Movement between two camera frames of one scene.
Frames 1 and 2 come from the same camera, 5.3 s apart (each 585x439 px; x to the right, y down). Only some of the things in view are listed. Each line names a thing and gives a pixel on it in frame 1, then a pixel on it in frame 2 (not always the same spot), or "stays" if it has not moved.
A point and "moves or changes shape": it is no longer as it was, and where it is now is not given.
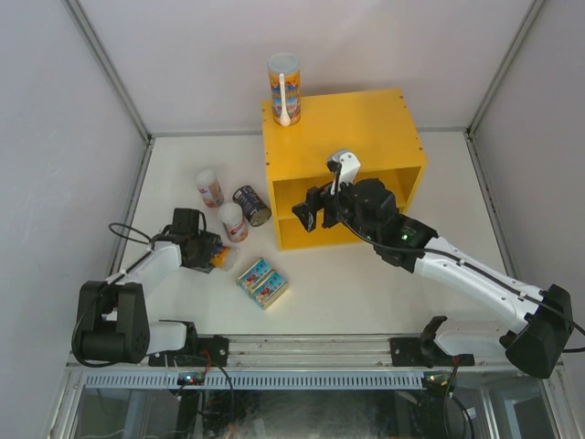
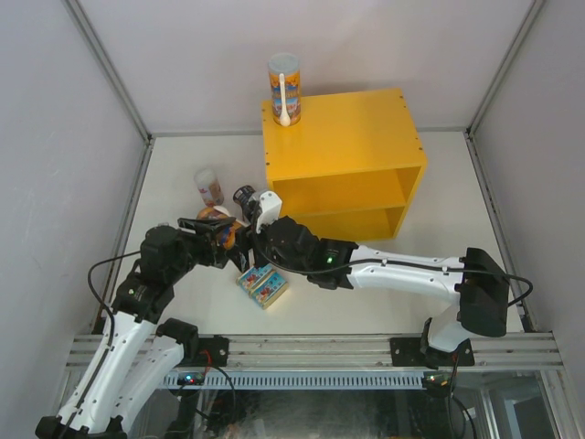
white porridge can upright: (209, 187) stays
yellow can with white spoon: (220, 256) moves or changes shape
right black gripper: (316, 198) → (241, 258)
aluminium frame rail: (311, 350) stays
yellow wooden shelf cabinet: (379, 126) stays
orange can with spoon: (284, 69) stays
